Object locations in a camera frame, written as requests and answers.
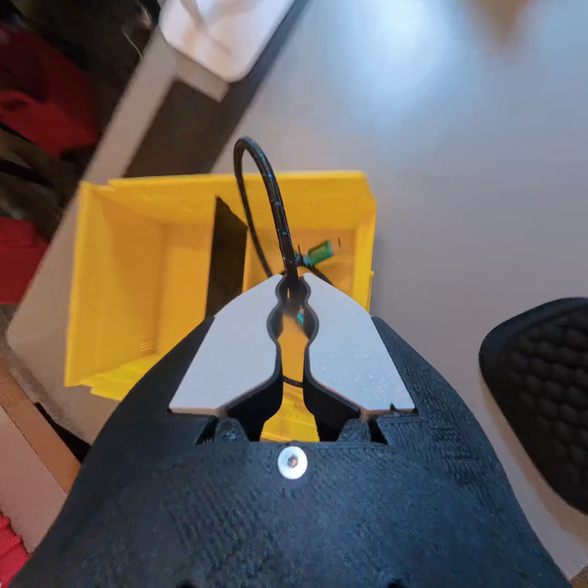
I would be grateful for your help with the yellow plastic bin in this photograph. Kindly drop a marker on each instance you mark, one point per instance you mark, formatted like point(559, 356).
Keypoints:
point(138, 275)

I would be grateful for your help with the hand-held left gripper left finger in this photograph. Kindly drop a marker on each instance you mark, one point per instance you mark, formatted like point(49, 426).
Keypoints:
point(234, 353)

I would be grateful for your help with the black bin divider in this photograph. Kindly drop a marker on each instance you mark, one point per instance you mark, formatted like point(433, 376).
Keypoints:
point(227, 257)

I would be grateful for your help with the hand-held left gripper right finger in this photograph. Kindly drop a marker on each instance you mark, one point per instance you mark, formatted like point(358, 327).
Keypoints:
point(353, 353)

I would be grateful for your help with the white desk stand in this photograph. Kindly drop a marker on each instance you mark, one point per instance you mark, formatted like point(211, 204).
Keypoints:
point(220, 36)

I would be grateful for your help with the black textured wrist rest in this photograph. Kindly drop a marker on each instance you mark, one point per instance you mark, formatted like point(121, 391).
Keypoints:
point(542, 390)

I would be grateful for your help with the red plastic bin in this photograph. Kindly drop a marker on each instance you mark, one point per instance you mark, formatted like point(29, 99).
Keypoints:
point(18, 257)
point(41, 110)

